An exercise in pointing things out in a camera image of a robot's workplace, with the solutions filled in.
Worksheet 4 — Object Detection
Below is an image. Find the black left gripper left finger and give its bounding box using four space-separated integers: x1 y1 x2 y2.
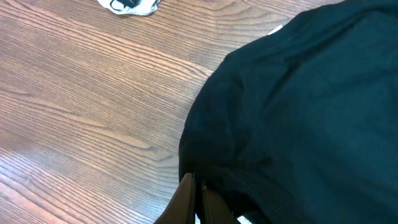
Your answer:
154 173 196 224

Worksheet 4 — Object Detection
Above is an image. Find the black t-shirt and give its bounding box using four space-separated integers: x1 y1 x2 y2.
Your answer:
178 0 397 223

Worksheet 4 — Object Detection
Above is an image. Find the white folded cloth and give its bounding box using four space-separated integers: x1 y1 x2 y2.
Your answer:
97 0 161 16

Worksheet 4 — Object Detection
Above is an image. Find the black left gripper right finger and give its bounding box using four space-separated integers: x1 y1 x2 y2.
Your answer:
201 183 239 224

